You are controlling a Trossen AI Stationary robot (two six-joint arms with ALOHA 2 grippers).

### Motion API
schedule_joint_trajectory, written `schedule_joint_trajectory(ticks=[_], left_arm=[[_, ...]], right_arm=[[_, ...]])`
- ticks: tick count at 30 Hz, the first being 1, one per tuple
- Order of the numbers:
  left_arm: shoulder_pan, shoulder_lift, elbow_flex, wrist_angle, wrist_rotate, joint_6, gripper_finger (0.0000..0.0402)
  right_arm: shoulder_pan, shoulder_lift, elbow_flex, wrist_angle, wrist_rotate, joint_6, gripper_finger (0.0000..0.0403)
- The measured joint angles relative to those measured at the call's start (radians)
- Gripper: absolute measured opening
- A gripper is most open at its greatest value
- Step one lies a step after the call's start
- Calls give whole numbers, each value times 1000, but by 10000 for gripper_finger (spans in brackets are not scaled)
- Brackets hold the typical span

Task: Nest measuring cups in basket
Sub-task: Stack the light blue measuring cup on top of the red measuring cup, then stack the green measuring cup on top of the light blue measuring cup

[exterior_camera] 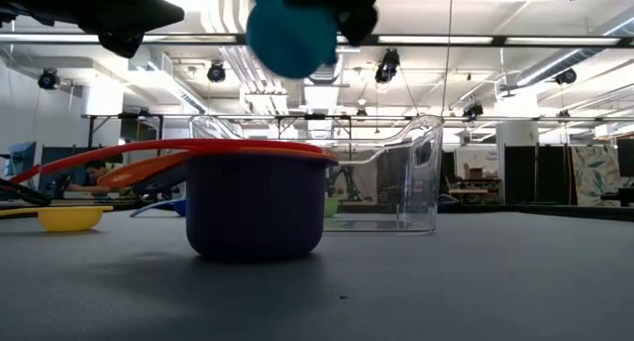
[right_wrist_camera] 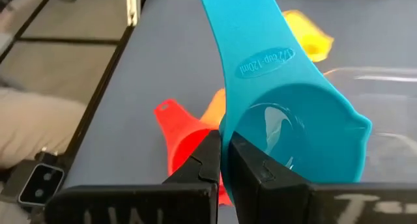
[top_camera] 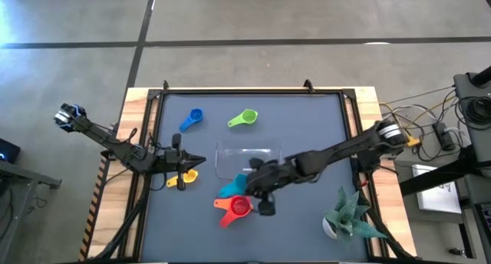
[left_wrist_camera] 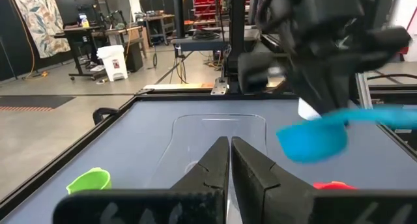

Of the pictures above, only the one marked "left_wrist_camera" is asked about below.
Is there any silver aluminium rail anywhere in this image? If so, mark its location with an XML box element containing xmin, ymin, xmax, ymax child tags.
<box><xmin>354</xmin><ymin>72</ymin><xmax>375</xmax><ymax>109</ymax></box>

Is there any blue measuring cup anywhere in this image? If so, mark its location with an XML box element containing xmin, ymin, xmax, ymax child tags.
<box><xmin>276</xmin><ymin>106</ymin><xmax>417</xmax><ymax>163</ymax></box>

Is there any black cabinet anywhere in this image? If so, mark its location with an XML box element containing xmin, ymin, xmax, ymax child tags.
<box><xmin>125</xmin><ymin>41</ymin><xmax>145</xmax><ymax>72</ymax></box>

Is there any black desk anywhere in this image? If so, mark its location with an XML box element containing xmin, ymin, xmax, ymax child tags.
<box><xmin>53</xmin><ymin>24</ymin><xmax>109</xmax><ymax>81</ymax></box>

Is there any black pole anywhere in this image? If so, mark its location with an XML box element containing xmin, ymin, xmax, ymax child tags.
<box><xmin>172</xmin><ymin>0</ymin><xmax>186</xmax><ymax>39</ymax></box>

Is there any white trash bin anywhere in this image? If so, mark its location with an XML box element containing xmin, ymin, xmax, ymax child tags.
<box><xmin>96</xmin><ymin>44</ymin><xmax>129</xmax><ymax>82</ymax></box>

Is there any black rig column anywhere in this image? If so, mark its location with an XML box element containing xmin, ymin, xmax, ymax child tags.
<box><xmin>227</xmin><ymin>0</ymin><xmax>248</xmax><ymax>90</ymax></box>

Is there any black partition panel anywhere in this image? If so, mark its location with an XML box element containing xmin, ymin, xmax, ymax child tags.
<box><xmin>0</xmin><ymin>0</ymin><xmax>76</xmax><ymax>82</ymax></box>

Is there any black table clamp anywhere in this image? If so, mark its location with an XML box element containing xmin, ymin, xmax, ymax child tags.
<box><xmin>92</xmin><ymin>107</ymin><xmax>120</xmax><ymax>126</ymax></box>

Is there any yellow blue bottle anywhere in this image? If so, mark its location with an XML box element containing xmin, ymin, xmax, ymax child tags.
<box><xmin>78</xmin><ymin>12</ymin><xmax>91</xmax><ymax>28</ymax></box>

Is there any red measuring cup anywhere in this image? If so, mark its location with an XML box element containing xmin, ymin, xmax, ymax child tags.
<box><xmin>312</xmin><ymin>180</ymin><xmax>358</xmax><ymax>190</ymax></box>

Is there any red storage bin shelf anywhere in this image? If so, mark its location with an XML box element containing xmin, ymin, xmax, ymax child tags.
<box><xmin>192</xmin><ymin>0</ymin><xmax>229</xmax><ymax>20</ymax></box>

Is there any leaf print fabric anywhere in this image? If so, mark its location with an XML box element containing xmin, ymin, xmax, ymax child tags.
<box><xmin>11</xmin><ymin>0</ymin><xmax>71</xmax><ymax>59</ymax></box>

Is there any green measuring cup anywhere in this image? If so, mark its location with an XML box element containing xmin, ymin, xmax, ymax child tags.
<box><xmin>66</xmin><ymin>167</ymin><xmax>112</xmax><ymax>195</ymax></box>

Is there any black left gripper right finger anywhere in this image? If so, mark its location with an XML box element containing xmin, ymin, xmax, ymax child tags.
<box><xmin>231</xmin><ymin>135</ymin><xmax>417</xmax><ymax>224</ymax></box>

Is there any orange extension cord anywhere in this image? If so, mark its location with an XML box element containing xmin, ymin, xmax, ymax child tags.
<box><xmin>18</xmin><ymin>2</ymin><xmax>50</xmax><ymax>81</ymax></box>

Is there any black cable coil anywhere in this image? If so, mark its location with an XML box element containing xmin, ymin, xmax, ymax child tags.
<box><xmin>192</xmin><ymin>29</ymin><xmax>221</xmax><ymax>41</ymax></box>

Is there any metal corner bracket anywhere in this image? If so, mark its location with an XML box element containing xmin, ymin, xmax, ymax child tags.
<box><xmin>210</xmin><ymin>77</ymin><xmax>229</xmax><ymax>96</ymax></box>

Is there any clear plastic basket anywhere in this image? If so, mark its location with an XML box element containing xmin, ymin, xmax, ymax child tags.
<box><xmin>145</xmin><ymin>113</ymin><xmax>268</xmax><ymax>224</ymax></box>

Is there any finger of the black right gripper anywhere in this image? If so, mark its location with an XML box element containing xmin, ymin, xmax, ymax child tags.
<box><xmin>324</xmin><ymin>69</ymin><xmax>352</xmax><ymax>116</ymax></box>
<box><xmin>288</xmin><ymin>70</ymin><xmax>326</xmax><ymax>113</ymax></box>

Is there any wooden work table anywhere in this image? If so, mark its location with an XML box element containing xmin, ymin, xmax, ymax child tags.
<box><xmin>143</xmin><ymin>83</ymin><xmax>214</xmax><ymax>90</ymax></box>

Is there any black monitor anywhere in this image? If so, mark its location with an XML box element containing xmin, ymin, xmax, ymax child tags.
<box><xmin>54</xmin><ymin>0</ymin><xmax>99</xmax><ymax>26</ymax></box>

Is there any grey side table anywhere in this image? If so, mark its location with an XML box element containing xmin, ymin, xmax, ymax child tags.
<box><xmin>170</xmin><ymin>27</ymin><xmax>231</xmax><ymax>53</ymax></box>

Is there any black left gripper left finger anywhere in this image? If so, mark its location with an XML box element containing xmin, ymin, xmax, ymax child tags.
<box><xmin>53</xmin><ymin>135</ymin><xmax>231</xmax><ymax>224</ymax></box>

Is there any wooden workbench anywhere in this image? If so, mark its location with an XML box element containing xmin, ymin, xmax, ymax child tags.
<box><xmin>142</xmin><ymin>14</ymin><xmax>177</xmax><ymax>46</ymax></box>

